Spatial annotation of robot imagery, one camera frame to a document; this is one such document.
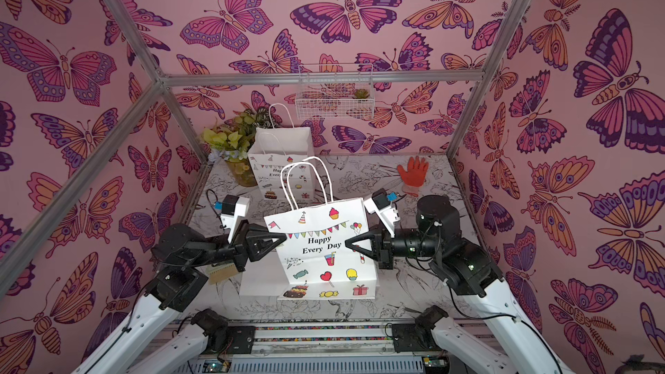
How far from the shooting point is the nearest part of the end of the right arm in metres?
0.49

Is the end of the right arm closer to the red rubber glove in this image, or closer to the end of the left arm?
the end of the left arm

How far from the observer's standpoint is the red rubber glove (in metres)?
1.12
